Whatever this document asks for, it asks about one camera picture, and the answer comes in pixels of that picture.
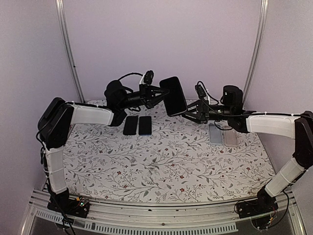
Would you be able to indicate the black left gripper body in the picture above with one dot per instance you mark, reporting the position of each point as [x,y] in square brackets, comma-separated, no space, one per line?
[145,96]

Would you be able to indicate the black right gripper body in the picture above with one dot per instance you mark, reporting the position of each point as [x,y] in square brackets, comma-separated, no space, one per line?
[205,111]

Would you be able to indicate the black phone case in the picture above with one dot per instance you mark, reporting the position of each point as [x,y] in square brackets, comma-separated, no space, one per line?
[178,113]

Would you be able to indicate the light blue phone case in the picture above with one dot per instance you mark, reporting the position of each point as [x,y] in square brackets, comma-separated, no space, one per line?
[215,134]

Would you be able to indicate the beige phone case with ring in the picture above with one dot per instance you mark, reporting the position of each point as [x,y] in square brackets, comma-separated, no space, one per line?
[230,138]

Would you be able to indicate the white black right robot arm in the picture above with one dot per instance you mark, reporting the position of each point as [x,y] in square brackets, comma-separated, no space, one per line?
[298,127]

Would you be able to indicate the right arm base with board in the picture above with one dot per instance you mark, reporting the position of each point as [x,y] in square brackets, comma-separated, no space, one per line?
[256,208]

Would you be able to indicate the left arm base with board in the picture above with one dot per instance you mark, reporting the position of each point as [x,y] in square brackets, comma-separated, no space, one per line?
[78,207]

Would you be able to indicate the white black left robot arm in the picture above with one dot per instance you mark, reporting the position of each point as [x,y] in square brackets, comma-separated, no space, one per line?
[60,116]

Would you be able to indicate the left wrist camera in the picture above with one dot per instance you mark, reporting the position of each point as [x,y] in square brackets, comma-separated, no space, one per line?
[147,78]

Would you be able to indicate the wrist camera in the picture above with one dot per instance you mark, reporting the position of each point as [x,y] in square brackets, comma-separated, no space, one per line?
[147,78]
[202,93]

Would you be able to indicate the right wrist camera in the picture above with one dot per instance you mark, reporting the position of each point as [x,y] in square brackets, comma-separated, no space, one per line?
[202,93]

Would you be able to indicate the front aluminium rail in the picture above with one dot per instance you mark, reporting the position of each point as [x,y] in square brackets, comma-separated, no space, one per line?
[108,217]

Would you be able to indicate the right aluminium frame post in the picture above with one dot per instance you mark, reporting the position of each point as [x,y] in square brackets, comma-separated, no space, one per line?
[257,46]

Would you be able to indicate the aluminium frame post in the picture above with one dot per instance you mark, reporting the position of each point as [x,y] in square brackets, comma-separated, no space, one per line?
[257,46]
[65,35]

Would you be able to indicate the left aluminium frame post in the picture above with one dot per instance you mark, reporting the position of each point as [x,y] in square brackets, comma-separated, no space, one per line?
[65,35]

